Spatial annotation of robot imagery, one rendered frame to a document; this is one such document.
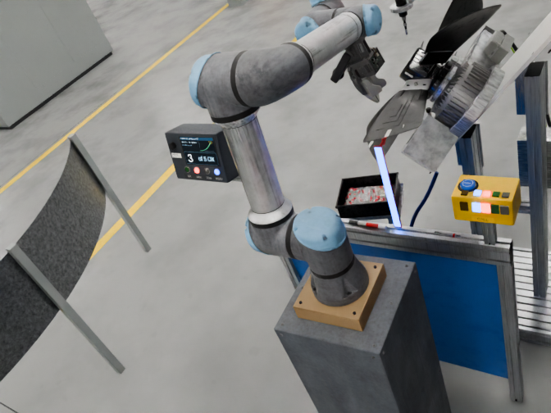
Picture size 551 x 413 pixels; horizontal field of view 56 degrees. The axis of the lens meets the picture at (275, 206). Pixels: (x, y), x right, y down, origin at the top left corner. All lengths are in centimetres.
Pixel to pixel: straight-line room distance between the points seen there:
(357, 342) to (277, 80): 66
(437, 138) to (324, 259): 78
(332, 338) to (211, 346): 158
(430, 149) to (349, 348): 82
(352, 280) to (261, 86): 54
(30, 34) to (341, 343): 677
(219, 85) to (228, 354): 190
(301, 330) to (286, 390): 117
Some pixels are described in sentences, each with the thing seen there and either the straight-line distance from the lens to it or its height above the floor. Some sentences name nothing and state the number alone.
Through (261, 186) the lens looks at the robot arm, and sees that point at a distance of 122.
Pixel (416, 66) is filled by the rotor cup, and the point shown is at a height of 123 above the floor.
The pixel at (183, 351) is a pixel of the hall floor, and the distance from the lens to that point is 293.
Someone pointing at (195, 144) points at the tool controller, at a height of 122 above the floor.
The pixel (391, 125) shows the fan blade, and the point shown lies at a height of 117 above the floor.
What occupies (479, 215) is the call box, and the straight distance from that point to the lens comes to 155.
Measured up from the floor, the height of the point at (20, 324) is 67.
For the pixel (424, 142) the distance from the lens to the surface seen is 186.
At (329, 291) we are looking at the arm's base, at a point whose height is 110.
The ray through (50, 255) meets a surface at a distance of 271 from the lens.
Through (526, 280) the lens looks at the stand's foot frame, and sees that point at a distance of 261.
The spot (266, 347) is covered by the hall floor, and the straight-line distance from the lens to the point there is 272.
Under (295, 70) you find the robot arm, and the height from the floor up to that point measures 163.
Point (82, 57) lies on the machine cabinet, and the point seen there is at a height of 22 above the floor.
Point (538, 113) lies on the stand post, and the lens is 192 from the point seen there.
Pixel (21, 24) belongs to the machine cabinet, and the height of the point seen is 96.
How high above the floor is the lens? 205
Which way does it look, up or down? 36 degrees down
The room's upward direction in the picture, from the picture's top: 23 degrees counter-clockwise
